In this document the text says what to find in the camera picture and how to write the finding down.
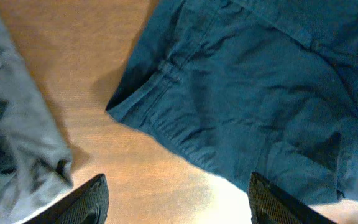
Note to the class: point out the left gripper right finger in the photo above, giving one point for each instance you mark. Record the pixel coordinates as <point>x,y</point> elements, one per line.
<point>270,204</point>

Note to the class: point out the grey folded garment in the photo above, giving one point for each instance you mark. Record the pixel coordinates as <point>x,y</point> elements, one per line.
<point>35,161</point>

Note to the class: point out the navy blue shorts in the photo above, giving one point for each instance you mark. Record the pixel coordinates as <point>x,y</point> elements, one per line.
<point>237,87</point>

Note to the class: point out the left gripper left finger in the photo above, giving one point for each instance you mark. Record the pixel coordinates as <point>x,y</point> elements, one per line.
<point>87,204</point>

